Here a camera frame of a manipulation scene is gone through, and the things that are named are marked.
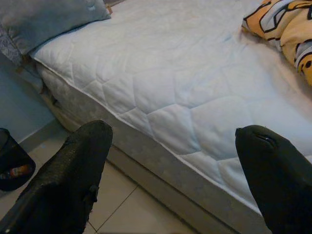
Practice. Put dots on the beige bed base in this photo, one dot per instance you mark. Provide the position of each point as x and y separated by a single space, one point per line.
161 179

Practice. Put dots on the black mesh waste bin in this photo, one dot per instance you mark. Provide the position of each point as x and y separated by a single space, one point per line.
12 156

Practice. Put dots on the orange label plastic bottle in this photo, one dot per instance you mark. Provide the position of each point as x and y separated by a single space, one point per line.
20 169

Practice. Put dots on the grey bear face pillow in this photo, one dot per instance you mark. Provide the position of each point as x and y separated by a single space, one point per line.
41 22

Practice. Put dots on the grey patterned printed headboard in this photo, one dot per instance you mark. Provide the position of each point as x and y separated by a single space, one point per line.
7 46

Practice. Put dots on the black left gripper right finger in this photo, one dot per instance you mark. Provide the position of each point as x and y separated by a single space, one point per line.
280 180

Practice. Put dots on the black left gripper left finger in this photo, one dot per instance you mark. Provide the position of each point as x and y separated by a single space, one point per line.
61 180

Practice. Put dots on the white quilted mattress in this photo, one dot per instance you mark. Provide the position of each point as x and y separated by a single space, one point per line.
175 80

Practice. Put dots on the yellow cartoon egg blanket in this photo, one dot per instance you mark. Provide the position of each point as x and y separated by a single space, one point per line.
290 26

